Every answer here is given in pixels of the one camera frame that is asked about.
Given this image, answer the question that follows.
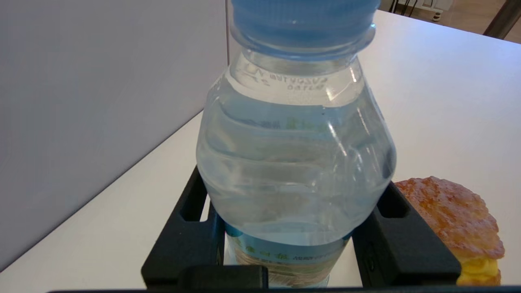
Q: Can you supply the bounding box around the clear bottle with blue cap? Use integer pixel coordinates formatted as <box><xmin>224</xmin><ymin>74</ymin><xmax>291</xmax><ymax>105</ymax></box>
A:
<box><xmin>196</xmin><ymin>0</ymin><xmax>397</xmax><ymax>289</ymax></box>

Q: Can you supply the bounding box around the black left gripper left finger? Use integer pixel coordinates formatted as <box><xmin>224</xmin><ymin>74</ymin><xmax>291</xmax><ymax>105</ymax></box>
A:
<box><xmin>141</xmin><ymin>166</ymin><xmax>269</xmax><ymax>289</ymax></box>

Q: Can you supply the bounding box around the cream puff bread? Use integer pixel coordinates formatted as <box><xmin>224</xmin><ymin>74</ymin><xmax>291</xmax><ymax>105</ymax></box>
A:
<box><xmin>394</xmin><ymin>176</ymin><xmax>505</xmax><ymax>286</ymax></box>

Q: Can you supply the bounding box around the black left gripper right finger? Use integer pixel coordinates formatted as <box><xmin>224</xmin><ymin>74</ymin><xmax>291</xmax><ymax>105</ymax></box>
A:
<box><xmin>352</xmin><ymin>181</ymin><xmax>462</xmax><ymax>288</ymax></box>

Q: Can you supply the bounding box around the dark metal post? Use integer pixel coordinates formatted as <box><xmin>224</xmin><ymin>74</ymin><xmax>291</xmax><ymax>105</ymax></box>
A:
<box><xmin>483</xmin><ymin>0</ymin><xmax>521</xmax><ymax>40</ymax></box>

